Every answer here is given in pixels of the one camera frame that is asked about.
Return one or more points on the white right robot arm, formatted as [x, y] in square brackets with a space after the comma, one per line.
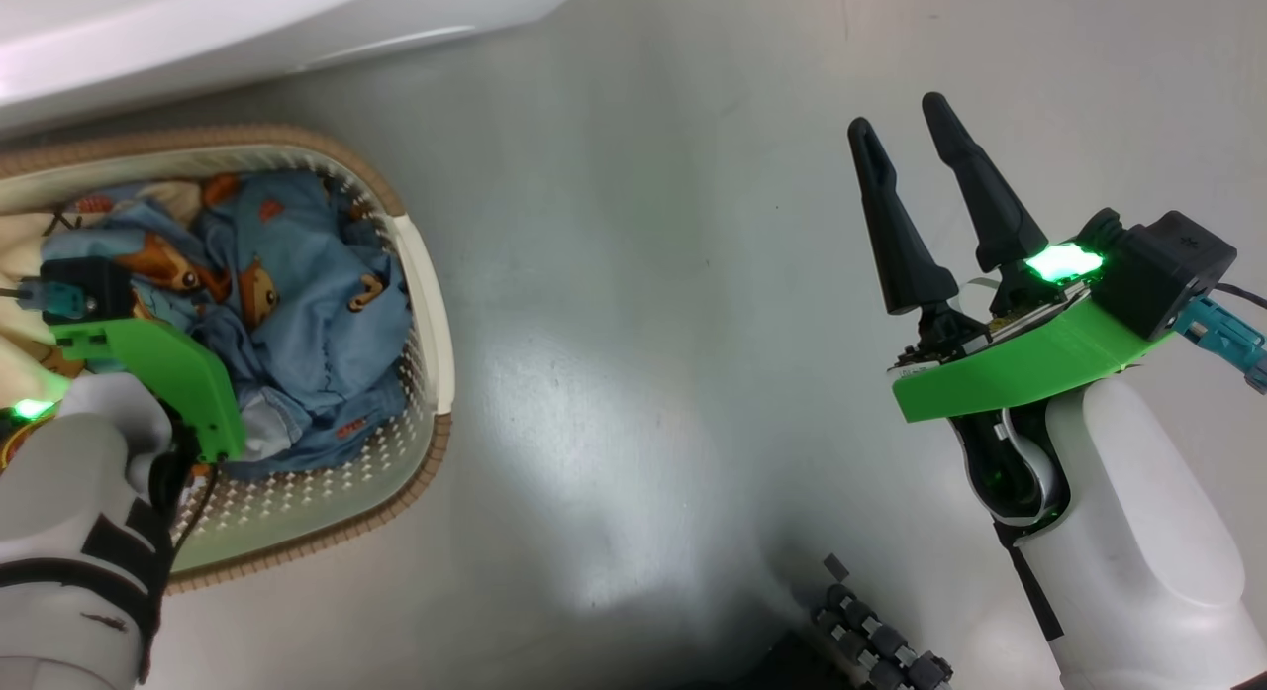
[1138, 532]

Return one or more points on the blue cartoon print garment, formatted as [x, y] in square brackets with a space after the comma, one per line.
[317, 304]

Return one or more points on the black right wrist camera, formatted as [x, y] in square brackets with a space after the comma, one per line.
[1168, 264]

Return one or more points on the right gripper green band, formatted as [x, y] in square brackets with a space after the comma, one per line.
[1029, 363]

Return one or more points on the cream perforated laundry basket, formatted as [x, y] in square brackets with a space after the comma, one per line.
[431, 324]

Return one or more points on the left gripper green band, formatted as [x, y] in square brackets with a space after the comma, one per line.
[188, 383]

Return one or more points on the white front-load washing machine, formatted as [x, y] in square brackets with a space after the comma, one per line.
[247, 27]

